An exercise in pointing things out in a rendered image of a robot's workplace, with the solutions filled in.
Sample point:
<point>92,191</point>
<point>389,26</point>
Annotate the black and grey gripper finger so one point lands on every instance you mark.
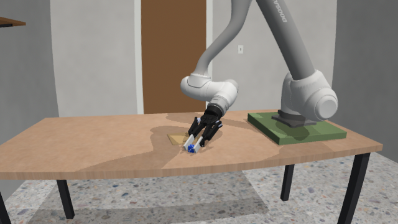
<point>208,133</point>
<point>194,130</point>

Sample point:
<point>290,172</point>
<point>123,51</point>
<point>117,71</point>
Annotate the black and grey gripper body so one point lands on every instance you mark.
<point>214,112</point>

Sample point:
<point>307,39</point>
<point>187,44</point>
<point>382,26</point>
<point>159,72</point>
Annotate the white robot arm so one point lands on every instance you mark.
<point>306,95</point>

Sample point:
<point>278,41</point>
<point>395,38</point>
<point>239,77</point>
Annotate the blue die with white pips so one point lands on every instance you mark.
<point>190,148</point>

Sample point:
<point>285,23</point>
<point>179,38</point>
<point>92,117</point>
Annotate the tan flat mat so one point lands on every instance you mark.
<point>180,138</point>

